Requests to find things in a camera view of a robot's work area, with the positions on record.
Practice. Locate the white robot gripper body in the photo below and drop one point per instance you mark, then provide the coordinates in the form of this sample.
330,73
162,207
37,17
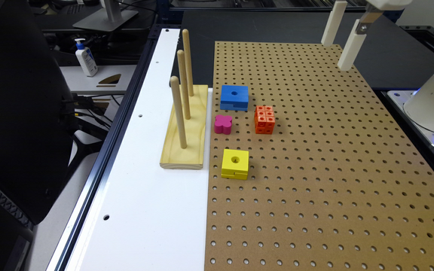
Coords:
390,5

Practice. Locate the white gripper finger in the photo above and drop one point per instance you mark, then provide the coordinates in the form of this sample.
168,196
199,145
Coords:
333,22
356,39

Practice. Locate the pink flower block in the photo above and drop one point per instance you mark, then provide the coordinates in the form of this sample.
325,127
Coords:
223,124

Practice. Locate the orange cube block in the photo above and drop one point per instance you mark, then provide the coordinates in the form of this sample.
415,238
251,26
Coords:
264,119

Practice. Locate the blue square block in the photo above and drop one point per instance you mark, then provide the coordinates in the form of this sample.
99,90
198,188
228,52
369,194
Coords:
234,98

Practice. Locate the rear wooden peg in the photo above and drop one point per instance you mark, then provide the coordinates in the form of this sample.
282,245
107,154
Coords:
187,52

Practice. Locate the wooden peg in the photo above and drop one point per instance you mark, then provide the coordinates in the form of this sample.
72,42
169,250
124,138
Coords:
177,102
187,52
184,84

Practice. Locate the brown pegboard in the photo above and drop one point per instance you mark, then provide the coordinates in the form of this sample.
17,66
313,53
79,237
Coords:
337,185

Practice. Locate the middle wooden peg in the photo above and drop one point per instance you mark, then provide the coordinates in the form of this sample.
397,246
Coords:
184,84

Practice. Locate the front wooden peg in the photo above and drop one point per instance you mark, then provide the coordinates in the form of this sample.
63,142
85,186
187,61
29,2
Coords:
177,102

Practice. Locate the yellow square block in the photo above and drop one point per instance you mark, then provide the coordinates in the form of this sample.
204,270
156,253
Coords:
235,164

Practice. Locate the wooden peg stand base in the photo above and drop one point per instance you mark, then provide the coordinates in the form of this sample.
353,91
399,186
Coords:
191,157

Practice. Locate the silver monitor stand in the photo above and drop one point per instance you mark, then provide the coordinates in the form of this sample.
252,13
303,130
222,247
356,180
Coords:
106,19

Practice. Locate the white lotion pump bottle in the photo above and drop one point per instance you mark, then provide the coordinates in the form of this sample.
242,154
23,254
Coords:
85,58

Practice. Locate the white board panel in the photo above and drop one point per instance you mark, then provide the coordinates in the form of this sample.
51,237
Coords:
144,217

